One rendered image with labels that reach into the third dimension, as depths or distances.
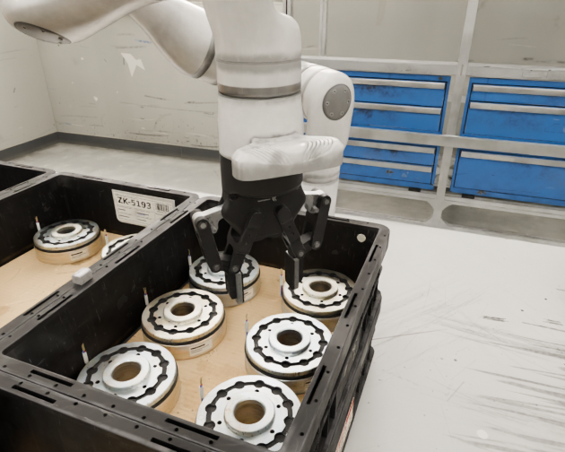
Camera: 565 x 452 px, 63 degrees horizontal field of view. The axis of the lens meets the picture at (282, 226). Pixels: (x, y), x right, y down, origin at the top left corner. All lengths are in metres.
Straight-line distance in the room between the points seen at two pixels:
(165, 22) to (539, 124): 1.97
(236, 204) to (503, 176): 2.10
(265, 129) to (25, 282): 0.52
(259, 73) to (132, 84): 3.68
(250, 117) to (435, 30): 2.83
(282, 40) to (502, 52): 2.84
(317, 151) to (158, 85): 3.56
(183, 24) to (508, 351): 0.69
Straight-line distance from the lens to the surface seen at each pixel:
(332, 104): 0.77
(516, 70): 2.31
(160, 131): 3.99
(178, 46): 0.65
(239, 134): 0.38
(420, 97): 2.34
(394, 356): 0.78
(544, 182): 2.47
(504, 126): 2.38
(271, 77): 0.37
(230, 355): 0.57
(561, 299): 1.03
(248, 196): 0.40
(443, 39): 3.16
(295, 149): 0.35
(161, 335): 0.57
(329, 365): 0.42
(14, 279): 0.81
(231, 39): 0.37
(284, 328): 0.55
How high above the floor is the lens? 1.22
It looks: 27 degrees down
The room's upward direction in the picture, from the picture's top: straight up
